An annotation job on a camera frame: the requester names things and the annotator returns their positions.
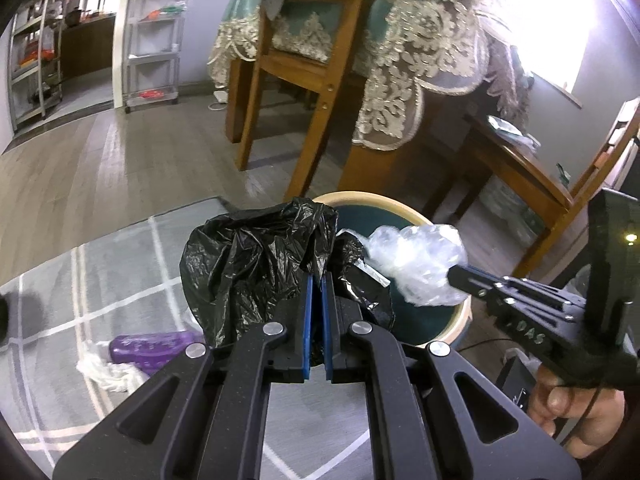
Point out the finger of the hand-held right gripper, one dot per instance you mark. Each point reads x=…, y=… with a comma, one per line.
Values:
x=465, y=280
x=530, y=290

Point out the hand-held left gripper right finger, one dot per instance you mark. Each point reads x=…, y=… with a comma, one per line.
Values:
x=328, y=332

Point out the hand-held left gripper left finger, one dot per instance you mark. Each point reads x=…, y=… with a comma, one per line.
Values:
x=308, y=332

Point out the clear plastic bag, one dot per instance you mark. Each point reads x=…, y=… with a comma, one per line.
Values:
x=415, y=255

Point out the black plastic bag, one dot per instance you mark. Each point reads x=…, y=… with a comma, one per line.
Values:
x=250, y=255

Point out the round green trash bin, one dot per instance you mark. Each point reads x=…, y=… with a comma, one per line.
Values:
x=372, y=217

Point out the person's right hand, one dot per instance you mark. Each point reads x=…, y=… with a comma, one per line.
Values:
x=560, y=400

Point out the black box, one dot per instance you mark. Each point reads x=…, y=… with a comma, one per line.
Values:
x=517, y=380

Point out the light wooden chair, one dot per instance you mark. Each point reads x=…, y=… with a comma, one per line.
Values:
x=610, y=150

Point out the clear plastic package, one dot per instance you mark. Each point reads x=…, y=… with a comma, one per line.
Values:
x=512, y=130

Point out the dark purple packet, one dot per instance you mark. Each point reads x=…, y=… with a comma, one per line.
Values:
x=145, y=349

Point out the twisted white tissue wad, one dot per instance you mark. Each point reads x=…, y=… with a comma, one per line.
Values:
x=115, y=377

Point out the grey checked tablecloth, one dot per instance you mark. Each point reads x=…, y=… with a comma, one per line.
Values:
x=75, y=285

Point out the lace tablecloth table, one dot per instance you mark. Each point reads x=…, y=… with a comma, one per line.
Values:
x=425, y=35

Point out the white power strip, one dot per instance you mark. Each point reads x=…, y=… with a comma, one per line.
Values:
x=219, y=100

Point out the white trolley rack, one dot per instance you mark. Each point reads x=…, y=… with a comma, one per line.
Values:
x=157, y=40

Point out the dark wooden cabinet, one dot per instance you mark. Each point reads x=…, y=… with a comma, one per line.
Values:
x=87, y=45

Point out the metal shelf rack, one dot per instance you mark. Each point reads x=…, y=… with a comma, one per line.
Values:
x=37, y=50

